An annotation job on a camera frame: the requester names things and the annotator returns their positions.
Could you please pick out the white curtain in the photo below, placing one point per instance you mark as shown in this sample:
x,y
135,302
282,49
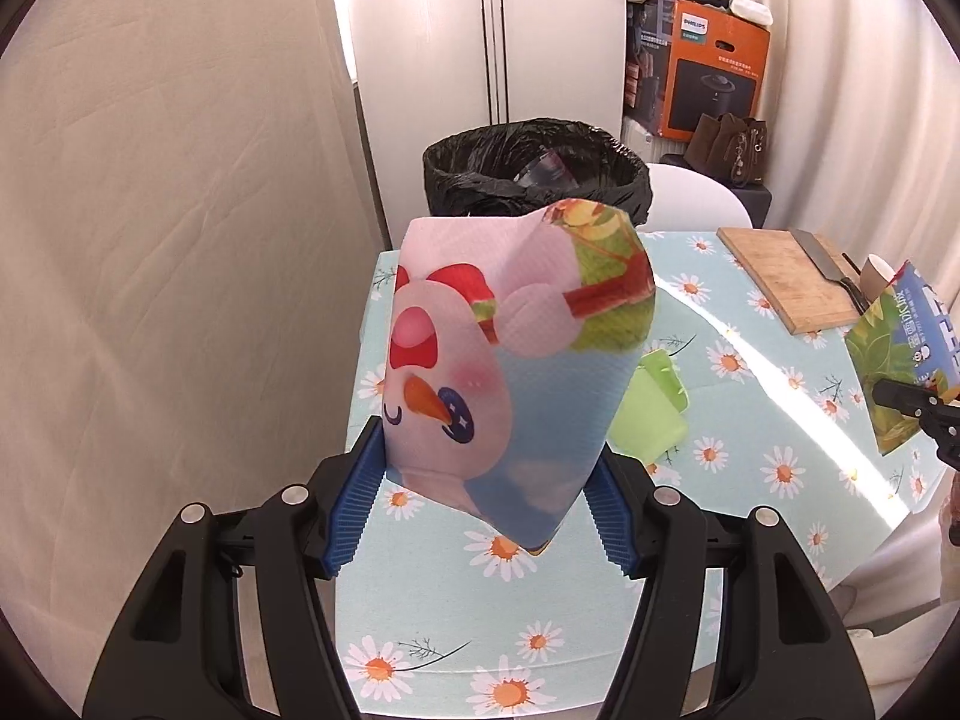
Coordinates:
x,y
862,90

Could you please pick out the beige curtain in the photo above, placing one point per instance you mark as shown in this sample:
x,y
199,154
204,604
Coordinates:
x,y
165,240

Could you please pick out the snowman print paper cup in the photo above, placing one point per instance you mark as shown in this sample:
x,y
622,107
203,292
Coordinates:
x,y
525,405

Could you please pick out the orange cardboard box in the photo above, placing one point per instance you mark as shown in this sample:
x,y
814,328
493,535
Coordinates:
x,y
712,67

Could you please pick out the cleaver knife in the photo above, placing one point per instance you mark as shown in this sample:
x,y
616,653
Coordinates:
x,y
821,259

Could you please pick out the green snack packet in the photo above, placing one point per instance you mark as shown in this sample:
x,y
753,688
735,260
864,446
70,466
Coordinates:
x,y
892,330

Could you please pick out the black chopstick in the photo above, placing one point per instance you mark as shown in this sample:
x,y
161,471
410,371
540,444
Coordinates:
x,y
851,270

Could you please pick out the white chair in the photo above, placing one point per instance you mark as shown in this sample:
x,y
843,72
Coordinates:
x,y
697,195

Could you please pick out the white case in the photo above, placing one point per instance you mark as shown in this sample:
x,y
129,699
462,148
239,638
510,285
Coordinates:
x,y
751,10

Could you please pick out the white cabinet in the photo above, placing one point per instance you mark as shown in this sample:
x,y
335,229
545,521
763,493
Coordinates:
x,y
555,37

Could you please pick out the green plastic container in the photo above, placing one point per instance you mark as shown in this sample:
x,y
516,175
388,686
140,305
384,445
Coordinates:
x,y
649,405

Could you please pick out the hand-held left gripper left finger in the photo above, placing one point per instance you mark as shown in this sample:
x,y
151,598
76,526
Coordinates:
x,y
360,495

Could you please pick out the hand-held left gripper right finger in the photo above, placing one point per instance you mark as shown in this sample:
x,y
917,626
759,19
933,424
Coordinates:
x,y
611,517

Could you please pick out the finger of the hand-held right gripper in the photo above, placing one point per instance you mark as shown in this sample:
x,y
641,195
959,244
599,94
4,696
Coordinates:
x,y
904,396

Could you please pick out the person's right forearm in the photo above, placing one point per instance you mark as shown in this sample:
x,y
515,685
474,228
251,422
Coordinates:
x,y
949,510

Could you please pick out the bin with black bag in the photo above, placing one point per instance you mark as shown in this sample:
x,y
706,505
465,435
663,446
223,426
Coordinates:
x,y
465,165

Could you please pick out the brown handbag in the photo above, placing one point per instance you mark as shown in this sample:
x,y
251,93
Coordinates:
x,y
727,150

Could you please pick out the beige mug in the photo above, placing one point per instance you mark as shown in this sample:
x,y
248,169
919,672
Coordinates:
x,y
874,277

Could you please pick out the wooden cutting board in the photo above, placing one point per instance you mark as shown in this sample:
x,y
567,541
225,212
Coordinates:
x,y
780,277

